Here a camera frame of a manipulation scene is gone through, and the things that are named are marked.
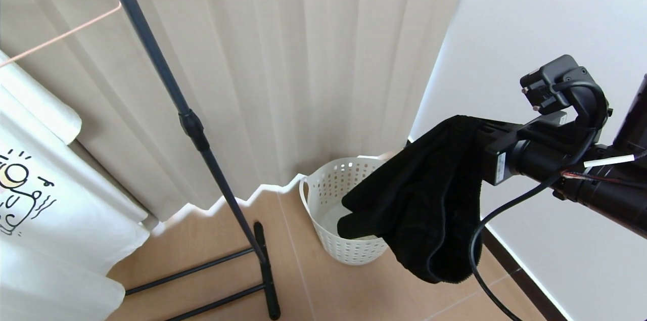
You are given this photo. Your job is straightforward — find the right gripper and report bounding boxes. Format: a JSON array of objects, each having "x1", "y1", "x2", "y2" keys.
[{"x1": 480, "y1": 136, "x2": 563, "y2": 186}]

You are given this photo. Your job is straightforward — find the black garment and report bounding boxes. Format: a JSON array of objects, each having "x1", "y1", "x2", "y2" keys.
[{"x1": 337, "y1": 115, "x2": 484, "y2": 284}]

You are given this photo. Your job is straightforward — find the pink clothes hanger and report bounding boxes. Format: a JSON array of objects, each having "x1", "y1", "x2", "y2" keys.
[{"x1": 0, "y1": 0, "x2": 122, "y2": 67}]

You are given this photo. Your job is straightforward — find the white printed t-shirt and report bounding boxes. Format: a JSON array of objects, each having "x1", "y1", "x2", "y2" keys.
[{"x1": 0, "y1": 51, "x2": 151, "y2": 321}]

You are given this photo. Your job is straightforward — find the white laundry basket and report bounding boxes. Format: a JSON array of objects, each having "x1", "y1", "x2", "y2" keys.
[{"x1": 299, "y1": 156, "x2": 405, "y2": 266}]

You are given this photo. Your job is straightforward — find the black clothes rack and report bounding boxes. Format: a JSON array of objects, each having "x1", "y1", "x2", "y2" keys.
[{"x1": 99, "y1": 0, "x2": 281, "y2": 320}]

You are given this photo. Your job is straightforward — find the beige curtain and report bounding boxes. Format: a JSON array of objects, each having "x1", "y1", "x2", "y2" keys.
[{"x1": 0, "y1": 0, "x2": 472, "y2": 223}]

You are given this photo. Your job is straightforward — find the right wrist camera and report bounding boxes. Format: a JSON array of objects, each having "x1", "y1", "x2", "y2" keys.
[{"x1": 520, "y1": 55, "x2": 613, "y2": 146}]

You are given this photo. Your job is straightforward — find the black cable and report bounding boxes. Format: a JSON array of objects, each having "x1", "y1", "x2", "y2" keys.
[{"x1": 469, "y1": 169, "x2": 563, "y2": 321}]

